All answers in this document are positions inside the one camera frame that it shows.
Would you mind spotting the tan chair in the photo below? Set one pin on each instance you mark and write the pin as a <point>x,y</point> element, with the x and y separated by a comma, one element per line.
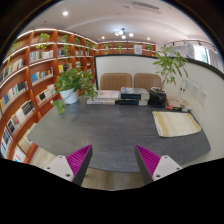
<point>147,81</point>
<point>115,81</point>

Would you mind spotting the green plant in white pot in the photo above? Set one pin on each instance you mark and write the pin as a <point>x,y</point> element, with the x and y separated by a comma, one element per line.
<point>73,79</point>

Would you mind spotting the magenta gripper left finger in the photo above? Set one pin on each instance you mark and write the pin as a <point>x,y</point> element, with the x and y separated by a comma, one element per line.
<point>72,167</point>

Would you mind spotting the left tan chair back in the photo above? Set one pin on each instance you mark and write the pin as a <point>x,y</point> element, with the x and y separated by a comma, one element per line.
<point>115,81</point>

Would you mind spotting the white wall socket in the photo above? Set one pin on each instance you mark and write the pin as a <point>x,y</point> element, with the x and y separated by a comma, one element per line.
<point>202,97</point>

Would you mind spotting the books stack by wall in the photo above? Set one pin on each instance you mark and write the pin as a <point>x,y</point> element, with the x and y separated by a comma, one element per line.
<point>176,103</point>

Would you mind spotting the white book stack left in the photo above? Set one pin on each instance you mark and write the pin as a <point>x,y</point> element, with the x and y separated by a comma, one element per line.
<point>108,97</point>

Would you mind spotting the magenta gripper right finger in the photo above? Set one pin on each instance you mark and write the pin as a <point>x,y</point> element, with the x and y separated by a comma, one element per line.
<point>152,166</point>

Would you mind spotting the right tan chair back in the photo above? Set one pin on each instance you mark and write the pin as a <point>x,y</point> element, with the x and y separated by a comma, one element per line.
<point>147,81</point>

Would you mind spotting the cream yellow striped towel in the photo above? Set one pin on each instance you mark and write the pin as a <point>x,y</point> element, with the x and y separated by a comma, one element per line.
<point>175,124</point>

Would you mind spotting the orange wooden bookshelf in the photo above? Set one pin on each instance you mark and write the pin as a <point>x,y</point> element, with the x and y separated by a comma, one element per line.
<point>27,78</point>

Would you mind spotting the ceiling lamp cluster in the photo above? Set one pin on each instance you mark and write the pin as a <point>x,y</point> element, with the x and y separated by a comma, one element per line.
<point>123,34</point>

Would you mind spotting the tall plant in black pot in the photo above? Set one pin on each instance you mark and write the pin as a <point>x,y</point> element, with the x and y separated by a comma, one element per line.
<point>170,64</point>

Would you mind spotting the dark book stack centre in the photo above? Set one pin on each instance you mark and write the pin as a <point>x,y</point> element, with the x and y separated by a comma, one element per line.
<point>133,96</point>

